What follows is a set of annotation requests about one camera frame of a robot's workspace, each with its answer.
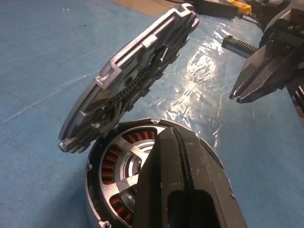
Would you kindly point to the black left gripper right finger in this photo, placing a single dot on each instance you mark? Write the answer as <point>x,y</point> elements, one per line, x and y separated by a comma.
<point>211,171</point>

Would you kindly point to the grey motor base copper windings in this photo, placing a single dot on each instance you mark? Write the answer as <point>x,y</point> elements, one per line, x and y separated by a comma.
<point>114,164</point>

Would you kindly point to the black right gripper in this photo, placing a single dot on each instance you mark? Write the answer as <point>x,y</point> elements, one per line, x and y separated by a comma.
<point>289,35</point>

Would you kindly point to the grey motor cover circuit board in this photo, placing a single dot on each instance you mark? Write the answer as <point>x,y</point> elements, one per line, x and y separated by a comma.
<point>128,61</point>

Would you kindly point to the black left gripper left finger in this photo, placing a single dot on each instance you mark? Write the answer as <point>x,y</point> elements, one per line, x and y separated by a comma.
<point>156,185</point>

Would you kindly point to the black box with yellow plug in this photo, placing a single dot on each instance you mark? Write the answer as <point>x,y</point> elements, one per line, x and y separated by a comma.
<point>213,7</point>

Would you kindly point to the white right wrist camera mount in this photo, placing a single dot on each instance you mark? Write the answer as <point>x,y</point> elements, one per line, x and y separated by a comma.
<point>270,23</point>

